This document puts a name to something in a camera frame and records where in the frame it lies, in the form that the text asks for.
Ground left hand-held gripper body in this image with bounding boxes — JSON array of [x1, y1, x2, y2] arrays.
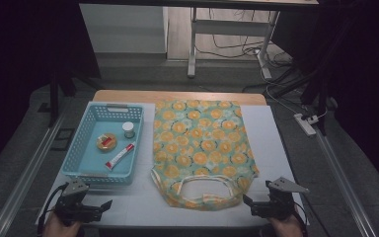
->
[[53, 178, 96, 227]]

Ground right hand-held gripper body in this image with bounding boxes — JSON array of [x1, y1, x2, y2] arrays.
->
[[260, 177, 310, 221]]

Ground blue plastic basket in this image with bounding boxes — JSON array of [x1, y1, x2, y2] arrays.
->
[[60, 101, 145, 186]]

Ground white tube red cap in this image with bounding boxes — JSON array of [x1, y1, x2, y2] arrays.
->
[[105, 141, 136, 171]]

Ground round snack packet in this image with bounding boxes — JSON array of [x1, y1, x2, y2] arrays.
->
[[96, 132, 118, 152]]

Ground orange print cloth bag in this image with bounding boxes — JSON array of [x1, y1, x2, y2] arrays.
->
[[150, 99, 261, 212]]

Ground small jar white lid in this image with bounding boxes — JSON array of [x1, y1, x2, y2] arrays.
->
[[121, 120, 136, 139]]

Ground person's right hand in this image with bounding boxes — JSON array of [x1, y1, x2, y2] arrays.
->
[[268, 213, 304, 237]]

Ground person's left hand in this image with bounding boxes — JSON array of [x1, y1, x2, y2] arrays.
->
[[42, 211, 82, 237]]

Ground white table mat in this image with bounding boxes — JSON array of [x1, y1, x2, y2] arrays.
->
[[35, 102, 310, 229]]

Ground black floor plate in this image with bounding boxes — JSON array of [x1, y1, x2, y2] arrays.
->
[[50, 127, 76, 152]]

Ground white power strip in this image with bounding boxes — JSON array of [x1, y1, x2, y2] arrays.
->
[[293, 113, 318, 137]]

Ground black metal stand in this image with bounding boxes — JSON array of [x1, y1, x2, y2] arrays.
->
[[269, 62, 339, 136], [47, 63, 104, 128]]

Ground white cabinet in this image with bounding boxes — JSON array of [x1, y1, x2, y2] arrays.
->
[[79, 3, 169, 54]]

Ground left hand-held gripper cable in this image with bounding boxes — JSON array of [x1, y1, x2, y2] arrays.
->
[[37, 183, 69, 235]]

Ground hand-held gripper cable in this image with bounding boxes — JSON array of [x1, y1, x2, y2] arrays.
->
[[292, 210, 311, 237], [37, 183, 69, 235]]

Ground right hand-held gripper cable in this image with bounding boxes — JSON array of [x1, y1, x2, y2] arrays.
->
[[292, 210, 311, 237]]

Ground metal floor rail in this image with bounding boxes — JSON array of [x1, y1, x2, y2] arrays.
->
[[0, 110, 67, 237], [314, 129, 378, 237]]

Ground white floor cable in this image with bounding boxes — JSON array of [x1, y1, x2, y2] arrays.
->
[[265, 67, 329, 120]]

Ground black floor cables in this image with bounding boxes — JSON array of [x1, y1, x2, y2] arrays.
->
[[195, 8, 294, 68]]

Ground white metal frame desk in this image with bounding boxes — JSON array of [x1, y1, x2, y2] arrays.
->
[[78, 0, 320, 80]]

